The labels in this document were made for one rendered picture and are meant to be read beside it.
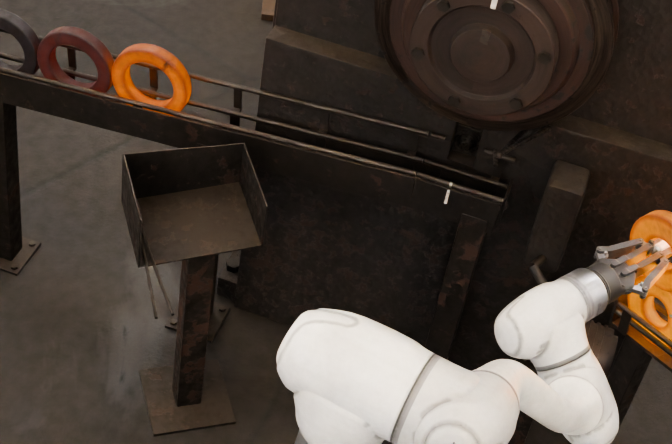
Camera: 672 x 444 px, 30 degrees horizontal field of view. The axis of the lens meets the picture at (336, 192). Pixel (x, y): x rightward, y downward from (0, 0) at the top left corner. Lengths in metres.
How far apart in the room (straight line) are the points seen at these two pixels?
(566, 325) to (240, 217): 0.84
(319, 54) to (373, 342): 1.19
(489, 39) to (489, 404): 0.91
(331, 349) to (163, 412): 1.48
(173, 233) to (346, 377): 1.09
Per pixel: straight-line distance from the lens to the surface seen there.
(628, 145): 2.69
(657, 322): 2.62
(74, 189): 3.64
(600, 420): 2.19
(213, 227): 2.68
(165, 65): 2.81
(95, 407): 3.11
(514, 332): 2.14
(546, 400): 1.97
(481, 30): 2.36
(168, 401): 3.12
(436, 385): 1.64
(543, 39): 2.35
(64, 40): 2.90
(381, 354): 1.65
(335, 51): 2.75
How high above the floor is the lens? 2.46
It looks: 42 degrees down
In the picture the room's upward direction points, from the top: 10 degrees clockwise
